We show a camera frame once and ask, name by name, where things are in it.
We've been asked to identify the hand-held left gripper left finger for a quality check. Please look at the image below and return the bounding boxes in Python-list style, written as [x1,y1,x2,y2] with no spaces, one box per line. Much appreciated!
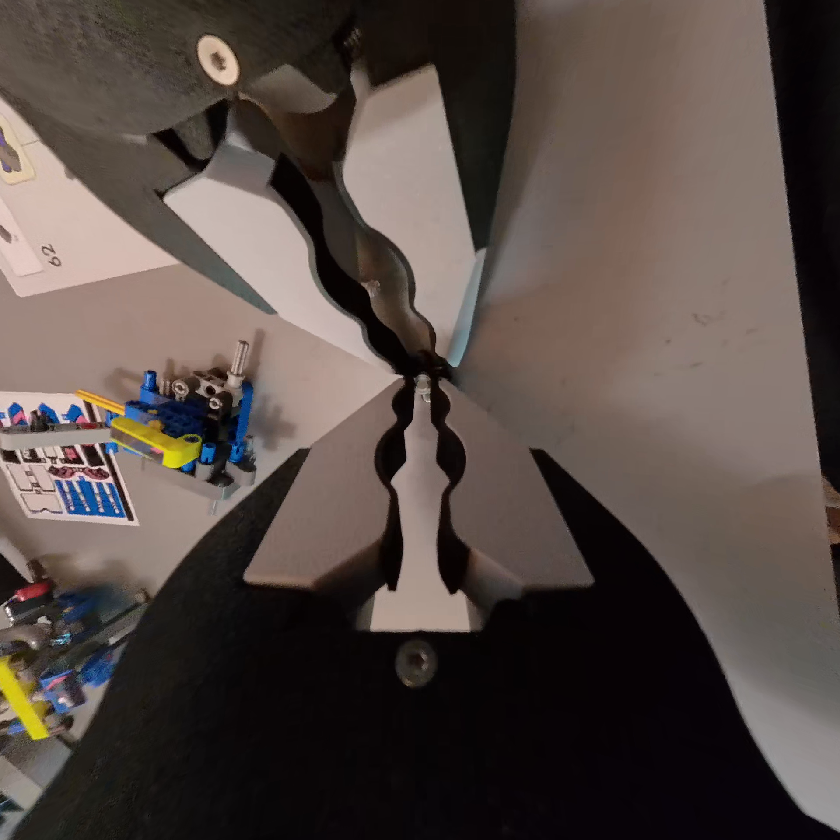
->
[243,377,412,632]

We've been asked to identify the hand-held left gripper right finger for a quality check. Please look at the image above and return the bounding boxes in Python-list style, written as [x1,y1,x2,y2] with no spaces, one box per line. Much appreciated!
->
[428,381,596,632]

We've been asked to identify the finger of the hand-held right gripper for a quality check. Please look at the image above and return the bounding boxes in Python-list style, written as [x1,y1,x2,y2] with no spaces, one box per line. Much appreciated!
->
[340,63,490,368]
[161,140,411,377]

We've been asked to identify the black lego connector piece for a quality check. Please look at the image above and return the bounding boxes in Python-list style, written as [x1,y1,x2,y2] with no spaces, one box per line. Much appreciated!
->
[407,351,455,383]

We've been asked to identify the small blue yellow lego assembly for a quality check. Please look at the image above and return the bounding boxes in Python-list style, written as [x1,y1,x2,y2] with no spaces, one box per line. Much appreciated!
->
[0,340,258,516]

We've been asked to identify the open lego instruction booklet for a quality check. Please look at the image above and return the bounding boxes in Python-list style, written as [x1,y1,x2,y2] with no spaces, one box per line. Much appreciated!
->
[0,92,181,299]

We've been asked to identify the lego sticker sheet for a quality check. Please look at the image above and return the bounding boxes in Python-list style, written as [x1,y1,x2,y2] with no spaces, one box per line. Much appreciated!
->
[0,392,140,528]

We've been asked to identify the large blue yellow lego assembly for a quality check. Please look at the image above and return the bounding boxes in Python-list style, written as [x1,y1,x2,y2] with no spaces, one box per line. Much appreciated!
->
[0,558,153,746]

